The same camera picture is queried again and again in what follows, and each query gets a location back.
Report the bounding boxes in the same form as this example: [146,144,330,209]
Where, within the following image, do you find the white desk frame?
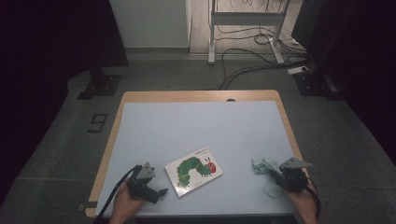
[207,0,292,65]

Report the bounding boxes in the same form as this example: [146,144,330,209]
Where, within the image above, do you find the light grey table mat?
[94,100,313,217]

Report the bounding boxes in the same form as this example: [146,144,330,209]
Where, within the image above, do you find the black floor cables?
[205,24,312,91]

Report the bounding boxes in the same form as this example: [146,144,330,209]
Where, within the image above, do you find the white power strip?
[287,65,310,76]

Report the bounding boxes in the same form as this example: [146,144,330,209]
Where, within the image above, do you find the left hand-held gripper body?
[125,161,161,204]

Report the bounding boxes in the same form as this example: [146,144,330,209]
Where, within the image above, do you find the light green cloth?
[251,158,286,199]

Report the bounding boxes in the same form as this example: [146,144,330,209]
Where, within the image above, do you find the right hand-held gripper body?
[274,157,314,193]

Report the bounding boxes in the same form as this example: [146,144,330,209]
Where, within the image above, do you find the person's left hand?
[109,183,146,220]

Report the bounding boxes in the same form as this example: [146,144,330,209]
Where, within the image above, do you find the black stand base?
[77,66,122,101]
[293,69,345,101]

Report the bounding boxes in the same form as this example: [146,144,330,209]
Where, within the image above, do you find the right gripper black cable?
[306,176,322,219]

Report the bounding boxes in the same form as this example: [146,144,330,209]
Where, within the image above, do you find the person's right hand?
[286,183,319,219]

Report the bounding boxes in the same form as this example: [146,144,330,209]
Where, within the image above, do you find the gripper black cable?
[306,176,322,219]
[92,164,143,224]

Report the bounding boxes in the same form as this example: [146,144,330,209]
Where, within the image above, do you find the wooden table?
[84,90,321,218]

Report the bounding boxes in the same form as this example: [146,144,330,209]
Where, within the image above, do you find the caterpillar picture book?
[163,147,224,198]

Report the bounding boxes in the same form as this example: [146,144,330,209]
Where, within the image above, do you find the black tape strip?
[78,201,98,211]

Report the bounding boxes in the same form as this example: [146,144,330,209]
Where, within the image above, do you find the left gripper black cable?
[92,164,143,224]

